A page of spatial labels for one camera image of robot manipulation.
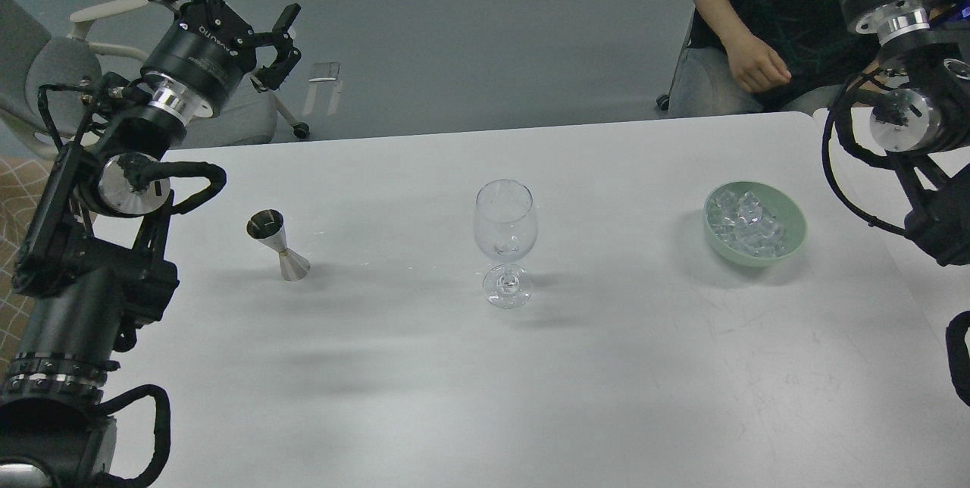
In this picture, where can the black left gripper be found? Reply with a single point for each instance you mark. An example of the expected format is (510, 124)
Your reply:
(209, 48)

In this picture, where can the steel cocktail jigger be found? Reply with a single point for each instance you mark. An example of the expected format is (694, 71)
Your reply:
(267, 227)

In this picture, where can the clear ice cubes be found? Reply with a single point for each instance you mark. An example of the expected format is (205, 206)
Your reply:
(740, 221)

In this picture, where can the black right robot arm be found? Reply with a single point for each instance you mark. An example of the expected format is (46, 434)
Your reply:
(900, 128)

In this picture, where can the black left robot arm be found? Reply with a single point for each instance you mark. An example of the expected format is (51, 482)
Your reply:
(93, 257)

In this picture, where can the green ice bowl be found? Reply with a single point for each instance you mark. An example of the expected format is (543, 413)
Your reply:
(781, 205)

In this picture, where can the clear wine glass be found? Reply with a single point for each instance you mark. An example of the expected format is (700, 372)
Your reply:
(505, 230)

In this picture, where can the person's bare hand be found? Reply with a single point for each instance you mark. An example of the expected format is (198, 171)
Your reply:
(756, 66)

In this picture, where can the seated person in black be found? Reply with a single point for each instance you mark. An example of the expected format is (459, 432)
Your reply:
(809, 35)

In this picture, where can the grey office chair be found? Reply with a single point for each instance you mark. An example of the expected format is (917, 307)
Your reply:
(32, 56)

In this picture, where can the beige checkered cushion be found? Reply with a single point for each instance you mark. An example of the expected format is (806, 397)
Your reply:
(22, 182)

